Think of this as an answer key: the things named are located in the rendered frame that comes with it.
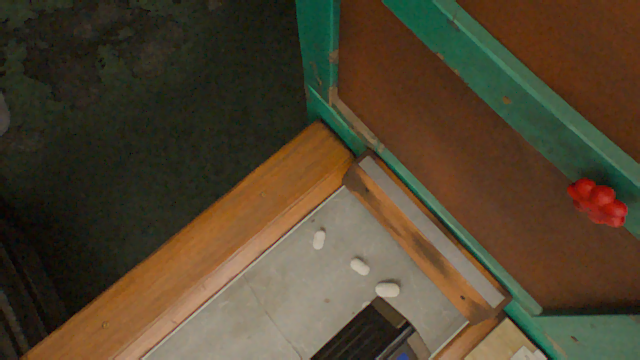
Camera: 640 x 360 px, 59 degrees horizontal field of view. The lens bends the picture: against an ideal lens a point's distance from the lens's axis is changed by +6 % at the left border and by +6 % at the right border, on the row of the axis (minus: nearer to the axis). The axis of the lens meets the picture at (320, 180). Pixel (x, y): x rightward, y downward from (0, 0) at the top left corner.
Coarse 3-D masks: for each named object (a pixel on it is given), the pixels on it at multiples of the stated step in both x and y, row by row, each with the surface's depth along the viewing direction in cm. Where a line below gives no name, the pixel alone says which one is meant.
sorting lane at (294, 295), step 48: (336, 192) 93; (288, 240) 91; (336, 240) 91; (384, 240) 91; (240, 288) 89; (288, 288) 89; (336, 288) 89; (432, 288) 89; (192, 336) 87; (240, 336) 87; (288, 336) 87; (432, 336) 87
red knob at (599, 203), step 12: (588, 180) 40; (576, 192) 41; (588, 192) 40; (600, 192) 39; (612, 192) 39; (576, 204) 42; (588, 204) 41; (600, 204) 40; (612, 204) 39; (624, 204) 39; (588, 216) 42; (600, 216) 41; (612, 216) 40
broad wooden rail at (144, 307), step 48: (288, 144) 93; (336, 144) 93; (240, 192) 91; (288, 192) 91; (192, 240) 89; (240, 240) 89; (144, 288) 87; (192, 288) 87; (48, 336) 86; (96, 336) 85; (144, 336) 86
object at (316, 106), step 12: (312, 96) 90; (312, 108) 96; (324, 108) 89; (312, 120) 102; (324, 120) 95; (336, 120) 88; (336, 132) 94; (348, 132) 87; (348, 144) 93; (360, 144) 86; (516, 312) 81; (528, 324) 80; (528, 336) 85; (540, 336) 80; (540, 348) 84; (552, 348) 79
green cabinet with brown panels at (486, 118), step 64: (320, 0) 60; (384, 0) 49; (448, 0) 43; (512, 0) 37; (576, 0) 33; (320, 64) 75; (384, 64) 61; (448, 64) 47; (512, 64) 41; (576, 64) 37; (384, 128) 76; (448, 128) 59; (512, 128) 48; (576, 128) 40; (448, 192) 73; (512, 192) 57; (512, 256) 70; (576, 256) 56; (576, 320) 64
